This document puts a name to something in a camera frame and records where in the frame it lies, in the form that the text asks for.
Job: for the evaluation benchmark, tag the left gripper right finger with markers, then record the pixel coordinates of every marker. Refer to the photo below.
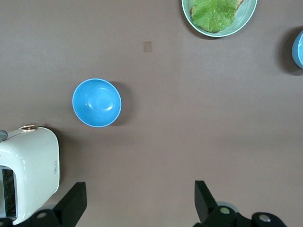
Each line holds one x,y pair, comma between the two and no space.
206,208

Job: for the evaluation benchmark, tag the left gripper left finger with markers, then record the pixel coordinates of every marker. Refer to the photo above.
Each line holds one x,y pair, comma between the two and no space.
71,203

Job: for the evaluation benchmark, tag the blue bowl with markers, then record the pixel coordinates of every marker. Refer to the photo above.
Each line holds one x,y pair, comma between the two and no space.
298,49
97,103

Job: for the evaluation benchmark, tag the cream white toaster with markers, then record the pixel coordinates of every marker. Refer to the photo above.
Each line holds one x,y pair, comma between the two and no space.
33,165

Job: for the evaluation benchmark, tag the green lettuce leaf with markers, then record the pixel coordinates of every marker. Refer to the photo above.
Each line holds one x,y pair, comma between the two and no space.
214,14

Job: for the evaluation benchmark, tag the pale green plate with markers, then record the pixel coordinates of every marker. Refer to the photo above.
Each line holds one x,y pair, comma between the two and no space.
246,16

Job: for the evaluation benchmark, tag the seeded bread slice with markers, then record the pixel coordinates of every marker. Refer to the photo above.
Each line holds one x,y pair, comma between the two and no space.
239,2

